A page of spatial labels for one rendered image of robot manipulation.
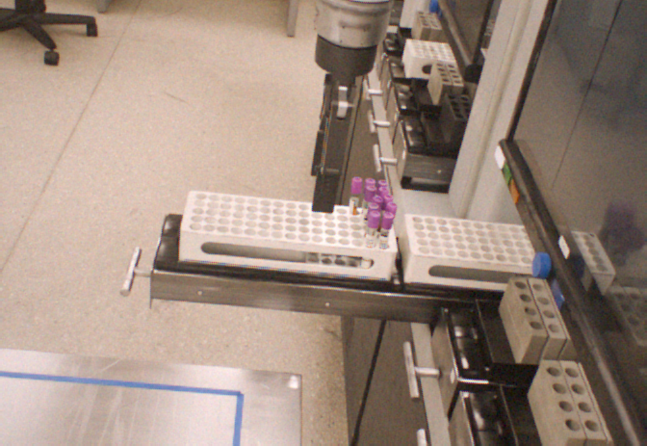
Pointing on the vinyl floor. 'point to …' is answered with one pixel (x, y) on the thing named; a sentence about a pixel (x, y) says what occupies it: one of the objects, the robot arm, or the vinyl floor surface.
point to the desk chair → (32, 10)
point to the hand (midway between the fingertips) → (323, 176)
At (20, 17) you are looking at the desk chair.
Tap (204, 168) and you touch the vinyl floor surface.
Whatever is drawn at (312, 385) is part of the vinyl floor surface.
